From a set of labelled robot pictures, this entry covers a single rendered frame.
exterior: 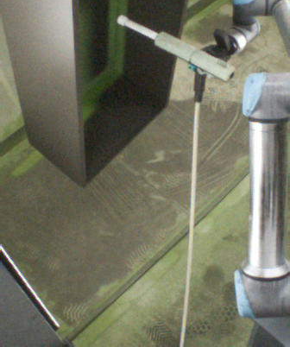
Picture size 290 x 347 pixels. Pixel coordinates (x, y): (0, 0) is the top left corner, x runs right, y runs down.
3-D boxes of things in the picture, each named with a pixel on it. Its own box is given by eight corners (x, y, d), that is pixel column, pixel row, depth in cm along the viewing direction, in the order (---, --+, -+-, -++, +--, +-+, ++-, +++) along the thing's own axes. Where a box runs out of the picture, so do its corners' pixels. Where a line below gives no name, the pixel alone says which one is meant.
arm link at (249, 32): (241, 9, 190) (240, 32, 197) (223, 23, 183) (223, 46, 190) (262, 16, 185) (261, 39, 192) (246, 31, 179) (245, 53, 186)
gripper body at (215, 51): (218, 76, 178) (235, 59, 185) (221, 58, 172) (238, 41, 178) (200, 66, 181) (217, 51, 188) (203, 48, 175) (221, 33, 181)
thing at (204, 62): (230, 112, 179) (236, 63, 162) (222, 119, 177) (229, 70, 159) (125, 55, 199) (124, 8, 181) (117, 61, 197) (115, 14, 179)
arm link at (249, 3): (262, -16, 178) (261, 13, 187) (231, -16, 179) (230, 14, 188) (266, -4, 172) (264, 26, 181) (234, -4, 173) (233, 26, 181)
